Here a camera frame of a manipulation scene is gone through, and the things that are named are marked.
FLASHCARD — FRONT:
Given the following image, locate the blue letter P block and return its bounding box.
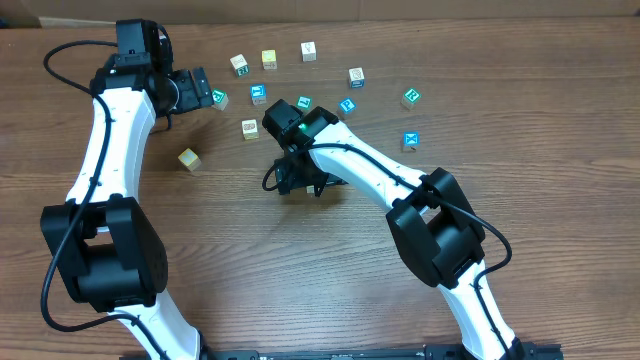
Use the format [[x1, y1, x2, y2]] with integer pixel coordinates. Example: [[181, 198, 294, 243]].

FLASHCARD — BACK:
[[339, 98, 357, 115]]

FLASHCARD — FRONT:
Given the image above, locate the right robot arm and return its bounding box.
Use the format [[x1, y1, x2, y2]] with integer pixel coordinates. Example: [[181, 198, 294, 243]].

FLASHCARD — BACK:
[[262, 100, 523, 359]]

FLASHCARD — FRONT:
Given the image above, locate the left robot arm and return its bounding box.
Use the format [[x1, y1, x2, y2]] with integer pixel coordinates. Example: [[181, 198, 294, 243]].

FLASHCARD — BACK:
[[40, 19, 214, 359]]

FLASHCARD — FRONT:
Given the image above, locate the green letter block left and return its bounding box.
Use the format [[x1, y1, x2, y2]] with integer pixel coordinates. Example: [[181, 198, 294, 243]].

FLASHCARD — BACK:
[[212, 88, 229, 111]]

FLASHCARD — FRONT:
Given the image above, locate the white block green side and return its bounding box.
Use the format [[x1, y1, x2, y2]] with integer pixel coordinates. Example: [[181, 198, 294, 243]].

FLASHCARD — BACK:
[[230, 54, 250, 77]]

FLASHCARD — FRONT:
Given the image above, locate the blue letter T block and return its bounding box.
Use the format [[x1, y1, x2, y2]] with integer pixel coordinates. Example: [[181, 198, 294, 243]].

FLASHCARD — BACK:
[[250, 84, 267, 106]]

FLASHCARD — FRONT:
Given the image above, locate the wooden block yellow side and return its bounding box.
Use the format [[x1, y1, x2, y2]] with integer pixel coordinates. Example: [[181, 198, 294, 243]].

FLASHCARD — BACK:
[[241, 119, 259, 140]]

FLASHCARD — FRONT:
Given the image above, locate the yellow top block near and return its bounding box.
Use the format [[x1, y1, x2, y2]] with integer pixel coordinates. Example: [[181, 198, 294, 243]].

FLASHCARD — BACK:
[[178, 148, 202, 172]]

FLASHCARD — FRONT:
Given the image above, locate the green number 7 block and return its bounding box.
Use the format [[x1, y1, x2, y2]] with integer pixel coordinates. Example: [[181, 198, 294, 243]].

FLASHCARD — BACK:
[[296, 96, 312, 111]]

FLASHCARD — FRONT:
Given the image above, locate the yellow top block far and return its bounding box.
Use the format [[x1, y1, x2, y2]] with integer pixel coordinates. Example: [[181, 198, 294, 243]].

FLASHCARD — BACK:
[[261, 49, 277, 70]]

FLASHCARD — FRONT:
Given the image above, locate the white block blue side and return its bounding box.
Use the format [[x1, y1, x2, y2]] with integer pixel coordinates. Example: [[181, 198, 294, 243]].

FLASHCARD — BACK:
[[348, 67, 365, 88]]

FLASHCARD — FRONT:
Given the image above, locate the white block top centre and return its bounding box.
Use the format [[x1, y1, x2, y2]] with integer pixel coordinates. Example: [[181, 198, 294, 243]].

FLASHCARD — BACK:
[[301, 41, 317, 62]]

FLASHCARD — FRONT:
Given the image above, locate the blue letter X block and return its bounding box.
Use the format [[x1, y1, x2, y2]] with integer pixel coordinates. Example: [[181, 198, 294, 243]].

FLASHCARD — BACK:
[[402, 132, 420, 152]]

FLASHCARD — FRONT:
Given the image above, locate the green letter R block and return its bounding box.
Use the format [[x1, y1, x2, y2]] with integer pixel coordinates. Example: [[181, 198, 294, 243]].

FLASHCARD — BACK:
[[401, 88, 421, 110]]

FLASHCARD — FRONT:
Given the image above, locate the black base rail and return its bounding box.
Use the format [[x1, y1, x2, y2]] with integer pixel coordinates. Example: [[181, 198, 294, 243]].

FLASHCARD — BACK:
[[119, 343, 565, 360]]

